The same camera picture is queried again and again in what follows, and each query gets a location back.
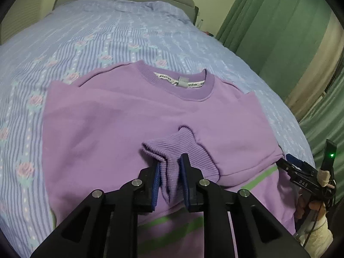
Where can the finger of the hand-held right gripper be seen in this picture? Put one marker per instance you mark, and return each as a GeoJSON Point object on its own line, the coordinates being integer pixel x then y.
{"type": "Point", "coordinates": [293, 159]}
{"type": "Point", "coordinates": [285, 166]}

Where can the green curtain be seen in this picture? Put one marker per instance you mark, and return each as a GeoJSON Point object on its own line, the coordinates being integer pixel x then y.
{"type": "Point", "coordinates": [325, 123]}
{"type": "Point", "coordinates": [258, 16]}

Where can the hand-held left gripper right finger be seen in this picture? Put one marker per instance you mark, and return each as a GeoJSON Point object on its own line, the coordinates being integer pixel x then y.
{"type": "Point", "coordinates": [185, 182]}

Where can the blue striped floral bed sheet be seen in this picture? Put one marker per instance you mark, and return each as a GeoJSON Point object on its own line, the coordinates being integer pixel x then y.
{"type": "Point", "coordinates": [88, 40]}

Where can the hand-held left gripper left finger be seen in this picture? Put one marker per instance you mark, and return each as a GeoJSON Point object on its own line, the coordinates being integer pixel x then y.
{"type": "Point", "coordinates": [155, 183]}

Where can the white slatted panel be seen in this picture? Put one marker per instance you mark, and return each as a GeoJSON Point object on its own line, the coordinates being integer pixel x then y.
{"type": "Point", "coordinates": [20, 18]}

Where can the purple sweater with green stripes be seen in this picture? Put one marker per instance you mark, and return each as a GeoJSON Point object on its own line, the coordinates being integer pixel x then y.
{"type": "Point", "coordinates": [113, 129]}

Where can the small clear bottle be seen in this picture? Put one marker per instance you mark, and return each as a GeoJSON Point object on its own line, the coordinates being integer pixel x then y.
{"type": "Point", "coordinates": [201, 22]}

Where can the person's right hand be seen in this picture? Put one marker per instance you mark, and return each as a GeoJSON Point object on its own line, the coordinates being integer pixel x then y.
{"type": "Point", "coordinates": [313, 206]}

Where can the person's right forearm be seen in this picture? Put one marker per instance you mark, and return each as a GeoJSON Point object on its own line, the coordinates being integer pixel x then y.
{"type": "Point", "coordinates": [318, 236]}

